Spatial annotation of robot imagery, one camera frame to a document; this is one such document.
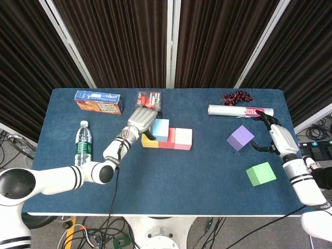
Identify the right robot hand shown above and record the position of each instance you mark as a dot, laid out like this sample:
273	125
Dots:
284	138

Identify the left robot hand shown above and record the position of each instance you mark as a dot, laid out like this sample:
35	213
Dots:
140	119

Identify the light blue cube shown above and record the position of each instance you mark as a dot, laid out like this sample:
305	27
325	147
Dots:
160	128

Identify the yellow cube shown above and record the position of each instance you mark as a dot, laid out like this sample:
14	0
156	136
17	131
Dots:
148	144

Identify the orange cube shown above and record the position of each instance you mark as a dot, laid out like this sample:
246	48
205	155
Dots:
171	140

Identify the purple cube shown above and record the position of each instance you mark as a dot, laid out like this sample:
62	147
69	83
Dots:
240	137

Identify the pink cube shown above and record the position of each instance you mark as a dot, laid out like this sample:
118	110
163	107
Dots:
183	137

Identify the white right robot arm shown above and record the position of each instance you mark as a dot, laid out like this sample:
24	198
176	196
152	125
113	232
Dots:
303	181

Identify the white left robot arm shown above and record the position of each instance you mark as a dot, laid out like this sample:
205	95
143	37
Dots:
59	179

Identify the green cube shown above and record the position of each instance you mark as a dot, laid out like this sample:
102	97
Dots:
260	173

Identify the clear box with red item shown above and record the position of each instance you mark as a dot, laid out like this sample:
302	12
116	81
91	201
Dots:
149	99

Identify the black power strip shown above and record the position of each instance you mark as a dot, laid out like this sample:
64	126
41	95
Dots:
315	144

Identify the white sneaker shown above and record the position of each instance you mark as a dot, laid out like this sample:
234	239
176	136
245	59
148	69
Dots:
310	161

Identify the blue orange snack box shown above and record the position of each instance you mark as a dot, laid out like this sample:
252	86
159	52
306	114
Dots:
98	103

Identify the black trouser leg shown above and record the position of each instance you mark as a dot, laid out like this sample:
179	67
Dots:
323	179

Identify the clear water bottle green label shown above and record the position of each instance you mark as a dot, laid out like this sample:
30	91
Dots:
83	145

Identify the dark red grape bunch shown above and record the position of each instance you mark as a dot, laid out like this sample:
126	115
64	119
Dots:
237	97

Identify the plastic food wrap roll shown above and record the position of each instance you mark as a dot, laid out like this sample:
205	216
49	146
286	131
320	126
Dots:
225	110

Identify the blue table cloth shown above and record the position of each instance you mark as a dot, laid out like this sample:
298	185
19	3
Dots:
181	181

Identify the brown pleated partition panel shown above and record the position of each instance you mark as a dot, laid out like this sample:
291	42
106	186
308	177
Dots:
220	39
26	64
116	39
298	52

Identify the chrome metal stand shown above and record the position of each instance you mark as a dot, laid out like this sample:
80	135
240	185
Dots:
19	144

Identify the green electronic device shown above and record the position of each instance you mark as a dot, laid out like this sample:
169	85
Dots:
120	242

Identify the white table pedestal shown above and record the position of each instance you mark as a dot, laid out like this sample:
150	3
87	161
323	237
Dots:
160	230

